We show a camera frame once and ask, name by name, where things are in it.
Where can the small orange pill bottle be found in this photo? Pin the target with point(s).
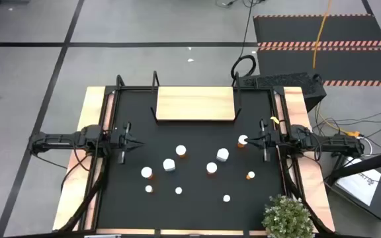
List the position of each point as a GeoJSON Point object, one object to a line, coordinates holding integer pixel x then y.
{"type": "Point", "coordinates": [250, 174]}
{"type": "Point", "coordinates": [226, 198]}
{"type": "Point", "coordinates": [178, 190]}
{"type": "Point", "coordinates": [149, 189]}

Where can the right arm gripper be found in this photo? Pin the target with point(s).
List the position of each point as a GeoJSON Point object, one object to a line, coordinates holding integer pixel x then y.
{"type": "Point", "coordinates": [271, 142]}

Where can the black floor mat striped edge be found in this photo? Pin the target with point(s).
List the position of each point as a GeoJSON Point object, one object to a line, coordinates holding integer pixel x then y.
{"type": "Point", "coordinates": [286, 63]}
{"type": "Point", "coordinates": [286, 29]}

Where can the white melatonin supplement bottle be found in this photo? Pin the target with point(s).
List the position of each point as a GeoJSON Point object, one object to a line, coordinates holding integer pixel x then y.
{"type": "Point", "coordinates": [169, 164]}
{"type": "Point", "coordinates": [222, 154]}

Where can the white printed sheet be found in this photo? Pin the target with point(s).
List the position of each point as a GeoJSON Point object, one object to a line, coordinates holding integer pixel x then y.
{"type": "Point", "coordinates": [359, 185]}

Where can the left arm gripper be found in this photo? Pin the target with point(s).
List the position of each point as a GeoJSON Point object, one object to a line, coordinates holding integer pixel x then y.
{"type": "Point", "coordinates": [119, 142]}

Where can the artificial green potted plant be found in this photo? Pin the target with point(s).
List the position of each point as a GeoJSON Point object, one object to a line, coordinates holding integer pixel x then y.
{"type": "Point", "coordinates": [286, 218]}

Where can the black table mat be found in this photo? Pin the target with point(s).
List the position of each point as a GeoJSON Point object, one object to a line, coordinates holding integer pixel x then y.
{"type": "Point", "coordinates": [194, 215]}

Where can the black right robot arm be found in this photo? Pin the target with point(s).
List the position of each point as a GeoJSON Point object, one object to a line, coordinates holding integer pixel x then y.
{"type": "Point", "coordinates": [336, 143]}

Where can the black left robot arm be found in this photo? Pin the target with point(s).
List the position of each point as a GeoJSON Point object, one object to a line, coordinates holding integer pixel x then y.
{"type": "Point", "coordinates": [61, 140]}

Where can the large orange pill bottle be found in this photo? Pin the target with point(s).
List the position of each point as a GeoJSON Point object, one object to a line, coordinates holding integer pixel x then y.
{"type": "Point", "coordinates": [211, 168]}
{"type": "Point", "coordinates": [241, 139]}
{"type": "Point", "coordinates": [181, 150]}
{"type": "Point", "coordinates": [147, 172]}

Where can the black equipment stand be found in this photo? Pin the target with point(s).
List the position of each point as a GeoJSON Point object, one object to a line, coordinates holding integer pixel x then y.
{"type": "Point", "coordinates": [369, 163]}

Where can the wooden shelf black metal legs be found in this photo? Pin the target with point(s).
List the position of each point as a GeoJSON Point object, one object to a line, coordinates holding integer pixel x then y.
{"type": "Point", "coordinates": [194, 102]}

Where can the yellow tape tag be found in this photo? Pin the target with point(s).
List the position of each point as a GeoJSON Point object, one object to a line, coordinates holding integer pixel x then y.
{"type": "Point", "coordinates": [274, 120]}

